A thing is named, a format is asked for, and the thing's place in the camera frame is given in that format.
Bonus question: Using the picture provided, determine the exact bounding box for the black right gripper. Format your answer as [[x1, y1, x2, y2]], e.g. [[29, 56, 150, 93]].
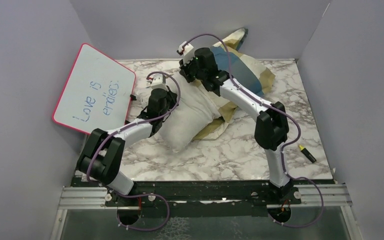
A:
[[177, 55, 205, 85]]

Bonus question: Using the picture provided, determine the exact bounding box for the blue beige checked pillowcase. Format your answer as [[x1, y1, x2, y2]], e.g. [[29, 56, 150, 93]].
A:
[[192, 28, 276, 141]]

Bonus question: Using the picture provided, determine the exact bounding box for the white pillow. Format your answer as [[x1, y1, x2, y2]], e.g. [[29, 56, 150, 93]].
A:
[[158, 72, 221, 153]]

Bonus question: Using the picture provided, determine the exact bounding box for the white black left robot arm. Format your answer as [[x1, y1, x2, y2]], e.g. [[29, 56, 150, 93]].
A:
[[76, 88, 179, 206]]

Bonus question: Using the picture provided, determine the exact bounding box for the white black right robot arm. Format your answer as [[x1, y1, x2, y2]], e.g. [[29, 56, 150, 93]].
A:
[[177, 46, 293, 204]]

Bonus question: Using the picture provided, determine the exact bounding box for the black whiteboard clip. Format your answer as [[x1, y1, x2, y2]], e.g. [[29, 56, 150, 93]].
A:
[[130, 94, 137, 101]]

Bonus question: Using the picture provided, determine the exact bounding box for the pink framed whiteboard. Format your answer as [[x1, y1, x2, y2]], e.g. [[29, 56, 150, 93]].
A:
[[52, 43, 137, 134]]

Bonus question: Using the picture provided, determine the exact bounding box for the black yellow marker pen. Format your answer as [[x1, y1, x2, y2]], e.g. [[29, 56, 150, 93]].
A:
[[299, 145, 317, 164]]

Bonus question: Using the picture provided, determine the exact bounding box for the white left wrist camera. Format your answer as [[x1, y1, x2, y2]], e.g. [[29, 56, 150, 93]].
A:
[[150, 74, 168, 91]]

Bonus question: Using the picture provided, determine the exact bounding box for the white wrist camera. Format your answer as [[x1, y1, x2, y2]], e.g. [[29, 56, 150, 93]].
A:
[[150, 74, 168, 91], [176, 41, 195, 66]]

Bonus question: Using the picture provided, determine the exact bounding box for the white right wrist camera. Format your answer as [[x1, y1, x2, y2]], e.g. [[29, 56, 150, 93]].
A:
[[176, 41, 195, 66]]

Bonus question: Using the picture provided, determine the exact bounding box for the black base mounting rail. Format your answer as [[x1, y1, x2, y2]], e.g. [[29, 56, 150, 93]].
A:
[[71, 177, 302, 219]]

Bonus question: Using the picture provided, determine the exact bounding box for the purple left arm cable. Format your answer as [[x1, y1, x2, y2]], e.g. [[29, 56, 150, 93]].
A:
[[85, 71, 182, 232]]

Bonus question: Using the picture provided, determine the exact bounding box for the aluminium frame rail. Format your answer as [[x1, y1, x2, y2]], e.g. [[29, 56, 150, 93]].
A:
[[49, 135, 364, 240]]

